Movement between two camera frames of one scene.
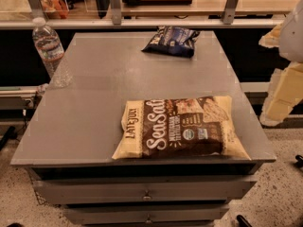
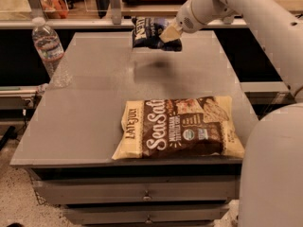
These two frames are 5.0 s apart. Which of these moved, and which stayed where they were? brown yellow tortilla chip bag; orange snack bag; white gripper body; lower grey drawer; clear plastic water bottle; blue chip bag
Moved: blue chip bag; white gripper body
Stayed: orange snack bag; lower grey drawer; clear plastic water bottle; brown yellow tortilla chip bag
